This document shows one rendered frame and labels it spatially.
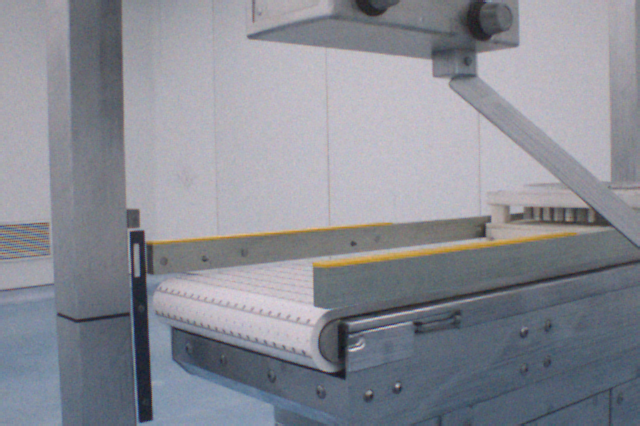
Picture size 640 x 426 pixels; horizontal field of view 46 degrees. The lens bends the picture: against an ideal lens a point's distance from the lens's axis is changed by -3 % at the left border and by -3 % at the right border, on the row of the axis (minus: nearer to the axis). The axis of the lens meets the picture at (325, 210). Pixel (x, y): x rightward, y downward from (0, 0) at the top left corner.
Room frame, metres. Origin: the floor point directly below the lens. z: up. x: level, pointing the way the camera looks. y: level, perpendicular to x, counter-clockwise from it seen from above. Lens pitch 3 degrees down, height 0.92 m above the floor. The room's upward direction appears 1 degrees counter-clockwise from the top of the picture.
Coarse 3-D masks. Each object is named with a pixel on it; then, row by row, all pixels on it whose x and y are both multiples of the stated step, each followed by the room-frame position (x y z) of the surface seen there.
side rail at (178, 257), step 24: (480, 216) 1.11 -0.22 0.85; (216, 240) 0.82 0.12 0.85; (240, 240) 0.84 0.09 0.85; (264, 240) 0.86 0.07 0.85; (288, 240) 0.88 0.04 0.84; (312, 240) 0.90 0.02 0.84; (336, 240) 0.93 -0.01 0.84; (360, 240) 0.95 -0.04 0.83; (384, 240) 0.98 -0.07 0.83; (408, 240) 1.01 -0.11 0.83; (432, 240) 1.04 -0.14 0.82; (456, 240) 1.07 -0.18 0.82; (168, 264) 0.78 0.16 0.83; (192, 264) 0.80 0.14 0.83; (216, 264) 0.82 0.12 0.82; (240, 264) 0.84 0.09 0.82
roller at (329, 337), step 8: (336, 320) 0.59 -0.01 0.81; (328, 328) 0.58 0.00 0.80; (336, 328) 0.58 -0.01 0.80; (320, 336) 0.58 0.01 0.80; (328, 336) 0.58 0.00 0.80; (336, 336) 0.58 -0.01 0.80; (344, 336) 0.59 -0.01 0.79; (320, 344) 0.58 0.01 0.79; (328, 344) 0.58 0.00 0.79; (336, 344) 0.58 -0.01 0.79; (344, 344) 0.59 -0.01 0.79; (320, 352) 0.58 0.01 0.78; (328, 352) 0.58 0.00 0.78; (336, 352) 0.58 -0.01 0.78; (344, 352) 0.59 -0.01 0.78; (328, 360) 0.59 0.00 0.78; (336, 360) 0.58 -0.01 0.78
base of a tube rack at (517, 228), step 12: (492, 228) 1.10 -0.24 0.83; (504, 228) 1.08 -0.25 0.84; (516, 228) 1.06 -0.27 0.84; (528, 228) 1.05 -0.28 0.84; (540, 228) 1.03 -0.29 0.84; (552, 228) 1.02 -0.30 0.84; (564, 228) 1.00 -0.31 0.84; (576, 228) 0.99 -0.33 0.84; (588, 228) 0.98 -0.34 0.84; (600, 228) 0.97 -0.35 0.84
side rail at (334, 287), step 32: (416, 256) 0.63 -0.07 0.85; (448, 256) 0.65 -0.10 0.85; (480, 256) 0.68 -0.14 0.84; (512, 256) 0.71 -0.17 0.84; (544, 256) 0.74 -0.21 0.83; (576, 256) 0.78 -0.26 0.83; (608, 256) 0.82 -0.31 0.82; (320, 288) 0.57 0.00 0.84; (352, 288) 0.58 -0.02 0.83; (384, 288) 0.60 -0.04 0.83; (416, 288) 0.63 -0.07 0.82
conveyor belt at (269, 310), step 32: (160, 288) 0.77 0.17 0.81; (192, 288) 0.73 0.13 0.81; (224, 288) 0.71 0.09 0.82; (256, 288) 0.70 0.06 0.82; (288, 288) 0.70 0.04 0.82; (448, 288) 0.68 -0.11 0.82; (480, 288) 0.70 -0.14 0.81; (160, 320) 0.77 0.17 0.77; (192, 320) 0.71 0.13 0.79; (224, 320) 0.67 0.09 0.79; (256, 320) 0.63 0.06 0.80; (288, 320) 0.60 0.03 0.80; (320, 320) 0.58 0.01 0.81; (288, 352) 0.60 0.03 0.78
